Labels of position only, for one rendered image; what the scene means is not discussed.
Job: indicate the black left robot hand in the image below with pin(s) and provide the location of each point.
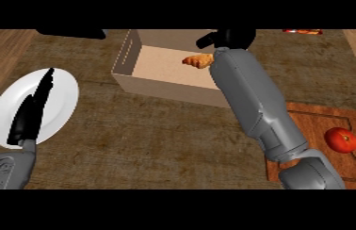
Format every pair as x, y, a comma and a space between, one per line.
29, 114

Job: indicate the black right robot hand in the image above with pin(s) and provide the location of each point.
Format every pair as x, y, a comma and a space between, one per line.
233, 38

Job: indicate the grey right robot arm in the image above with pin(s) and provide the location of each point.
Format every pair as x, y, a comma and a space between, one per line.
265, 114

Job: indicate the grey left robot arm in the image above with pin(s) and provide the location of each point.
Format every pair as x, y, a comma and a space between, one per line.
17, 167

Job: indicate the golden croissant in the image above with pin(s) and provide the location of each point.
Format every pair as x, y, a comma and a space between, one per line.
199, 61

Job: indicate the cardboard box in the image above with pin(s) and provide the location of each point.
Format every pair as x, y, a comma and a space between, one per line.
162, 70

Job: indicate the brown wooden cutting board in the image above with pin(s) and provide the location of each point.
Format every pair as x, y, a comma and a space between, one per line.
324, 130

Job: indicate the white plate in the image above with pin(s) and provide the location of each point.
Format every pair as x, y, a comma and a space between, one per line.
58, 98

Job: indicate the red and orange packet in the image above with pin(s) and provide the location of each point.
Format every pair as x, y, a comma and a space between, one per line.
302, 31

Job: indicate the black appliance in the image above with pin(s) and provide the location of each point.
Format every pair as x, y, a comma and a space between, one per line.
75, 33

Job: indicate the red tomato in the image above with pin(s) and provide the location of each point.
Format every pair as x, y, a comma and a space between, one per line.
341, 140

